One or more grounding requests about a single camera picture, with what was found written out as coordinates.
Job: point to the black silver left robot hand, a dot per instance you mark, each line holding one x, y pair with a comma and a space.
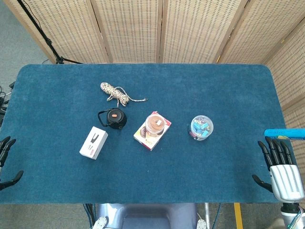
4, 145

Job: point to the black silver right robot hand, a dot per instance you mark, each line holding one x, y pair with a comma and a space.
284, 179

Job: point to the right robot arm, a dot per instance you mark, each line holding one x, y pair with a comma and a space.
291, 214

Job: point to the light blue flat object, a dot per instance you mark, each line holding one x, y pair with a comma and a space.
286, 133

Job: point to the yellow floor tape strip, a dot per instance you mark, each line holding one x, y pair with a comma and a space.
238, 215

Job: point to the white box with black print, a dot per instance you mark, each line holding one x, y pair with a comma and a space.
93, 143

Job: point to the clear jar of binder clips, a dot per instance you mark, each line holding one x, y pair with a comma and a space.
201, 127

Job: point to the black tripod stand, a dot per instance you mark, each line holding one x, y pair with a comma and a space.
48, 43

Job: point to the blue carpet table cover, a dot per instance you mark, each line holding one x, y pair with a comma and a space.
166, 171

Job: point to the clear jar with brown contents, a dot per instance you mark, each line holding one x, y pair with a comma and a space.
155, 124

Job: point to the colourful cardboard carton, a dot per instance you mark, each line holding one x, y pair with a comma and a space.
145, 139

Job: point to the purple robot torso base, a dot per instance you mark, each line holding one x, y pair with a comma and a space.
147, 215

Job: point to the woven rattan folding screen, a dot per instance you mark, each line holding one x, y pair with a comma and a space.
133, 28

